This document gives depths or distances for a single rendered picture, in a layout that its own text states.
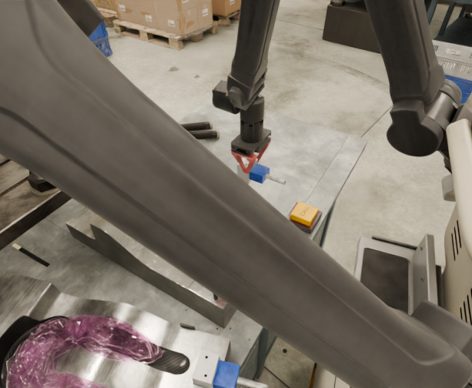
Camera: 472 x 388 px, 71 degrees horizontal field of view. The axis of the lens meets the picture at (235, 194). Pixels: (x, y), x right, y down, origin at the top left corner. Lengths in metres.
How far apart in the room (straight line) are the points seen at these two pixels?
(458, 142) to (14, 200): 1.17
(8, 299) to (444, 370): 0.75
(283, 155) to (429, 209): 1.39
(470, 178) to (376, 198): 1.98
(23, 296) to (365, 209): 1.88
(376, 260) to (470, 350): 0.38
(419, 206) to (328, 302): 2.24
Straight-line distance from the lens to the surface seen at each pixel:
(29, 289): 0.82
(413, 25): 0.51
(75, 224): 0.97
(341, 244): 2.00
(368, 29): 4.55
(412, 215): 2.31
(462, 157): 0.40
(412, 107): 0.54
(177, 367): 0.71
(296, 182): 1.09
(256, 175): 0.88
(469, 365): 0.26
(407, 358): 0.22
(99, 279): 0.91
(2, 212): 1.23
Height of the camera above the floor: 1.51
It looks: 44 degrees down
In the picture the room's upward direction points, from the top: 1 degrees counter-clockwise
